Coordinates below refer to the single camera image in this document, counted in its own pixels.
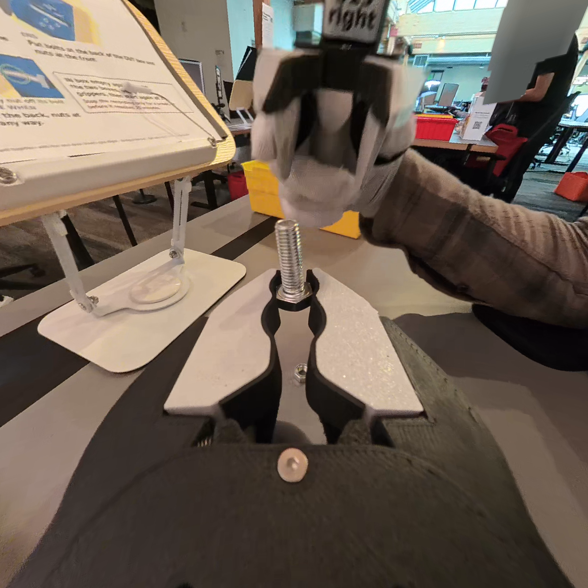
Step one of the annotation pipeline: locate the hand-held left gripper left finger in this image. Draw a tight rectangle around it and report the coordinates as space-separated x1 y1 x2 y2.
164 269 283 444

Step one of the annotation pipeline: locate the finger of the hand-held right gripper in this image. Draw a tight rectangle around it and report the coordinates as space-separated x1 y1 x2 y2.
252 48 319 181
348 63 427 174

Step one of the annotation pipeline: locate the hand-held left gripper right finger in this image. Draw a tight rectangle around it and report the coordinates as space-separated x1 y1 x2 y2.
305 268 424 445

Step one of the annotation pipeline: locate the silver hex bolt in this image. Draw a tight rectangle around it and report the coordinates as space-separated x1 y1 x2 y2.
275 219 304 299

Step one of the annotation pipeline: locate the person's right forearm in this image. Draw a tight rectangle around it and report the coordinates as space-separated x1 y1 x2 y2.
360 149 588 329

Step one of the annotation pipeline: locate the person's right hand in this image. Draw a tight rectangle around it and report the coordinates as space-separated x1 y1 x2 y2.
276 146 407 230

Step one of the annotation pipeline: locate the yellow plastic parts bin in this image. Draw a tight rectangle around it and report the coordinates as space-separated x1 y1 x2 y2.
241 161 361 239

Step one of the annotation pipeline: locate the red plastic bin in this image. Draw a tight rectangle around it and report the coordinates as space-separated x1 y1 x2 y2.
415 115 460 141

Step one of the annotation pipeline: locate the wooden desk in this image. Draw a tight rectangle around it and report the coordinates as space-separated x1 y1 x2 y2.
411 135 501 154

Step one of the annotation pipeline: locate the white sign card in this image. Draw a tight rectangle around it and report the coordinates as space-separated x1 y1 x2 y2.
461 102 497 141

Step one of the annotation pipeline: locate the computer monitor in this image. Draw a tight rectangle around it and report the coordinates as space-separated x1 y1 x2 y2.
178 59 206 95

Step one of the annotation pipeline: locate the red office chair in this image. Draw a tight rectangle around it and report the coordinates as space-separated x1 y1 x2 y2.
484 124 529 182

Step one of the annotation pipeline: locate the black office chair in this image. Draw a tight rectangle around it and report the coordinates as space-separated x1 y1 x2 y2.
487 92 582 203

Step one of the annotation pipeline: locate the printed instruction sheet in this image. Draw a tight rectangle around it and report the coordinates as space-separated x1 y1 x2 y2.
0 0 212 152

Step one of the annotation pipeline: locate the orange bag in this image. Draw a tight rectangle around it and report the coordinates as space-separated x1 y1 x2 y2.
553 172 588 203

